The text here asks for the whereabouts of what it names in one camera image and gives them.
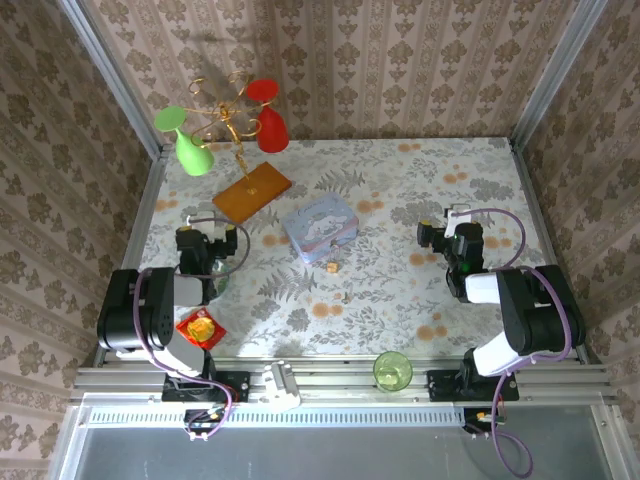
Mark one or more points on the blue cartoon tin box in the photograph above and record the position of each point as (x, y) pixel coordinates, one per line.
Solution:
(320, 230)

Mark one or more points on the small brass padlock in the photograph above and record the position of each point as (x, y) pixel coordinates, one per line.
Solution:
(333, 266)

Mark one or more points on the clear glass cup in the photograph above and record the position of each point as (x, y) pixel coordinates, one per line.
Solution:
(221, 285)

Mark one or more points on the red snack packet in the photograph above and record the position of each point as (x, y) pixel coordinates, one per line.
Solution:
(201, 328)

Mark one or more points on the floral tablecloth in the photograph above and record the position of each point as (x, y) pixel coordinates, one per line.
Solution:
(390, 300)

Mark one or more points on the green wine glass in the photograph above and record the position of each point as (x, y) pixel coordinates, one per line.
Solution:
(192, 155)

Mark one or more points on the red wine glass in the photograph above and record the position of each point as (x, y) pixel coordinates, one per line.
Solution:
(271, 132)

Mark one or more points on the green glass tumbler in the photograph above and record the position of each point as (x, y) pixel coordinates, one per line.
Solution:
(393, 372)

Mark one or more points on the black connector board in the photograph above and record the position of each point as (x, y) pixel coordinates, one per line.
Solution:
(480, 419)
(200, 419)

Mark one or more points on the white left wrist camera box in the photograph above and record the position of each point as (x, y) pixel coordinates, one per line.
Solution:
(202, 224)

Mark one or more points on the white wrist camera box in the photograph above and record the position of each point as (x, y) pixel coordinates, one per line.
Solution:
(202, 224)
(456, 220)

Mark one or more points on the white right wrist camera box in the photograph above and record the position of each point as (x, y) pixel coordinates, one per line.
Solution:
(456, 220)

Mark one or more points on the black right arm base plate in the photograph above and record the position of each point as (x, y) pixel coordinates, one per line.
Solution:
(442, 385)

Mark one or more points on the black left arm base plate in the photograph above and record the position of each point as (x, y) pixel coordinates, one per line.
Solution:
(235, 387)

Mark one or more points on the white plastic bracket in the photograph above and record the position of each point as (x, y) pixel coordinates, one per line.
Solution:
(282, 387)

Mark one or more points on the aluminium frame post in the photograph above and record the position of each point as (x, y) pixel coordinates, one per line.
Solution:
(555, 80)
(115, 85)

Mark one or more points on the aluminium frame rail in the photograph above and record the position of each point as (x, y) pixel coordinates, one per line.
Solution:
(340, 377)

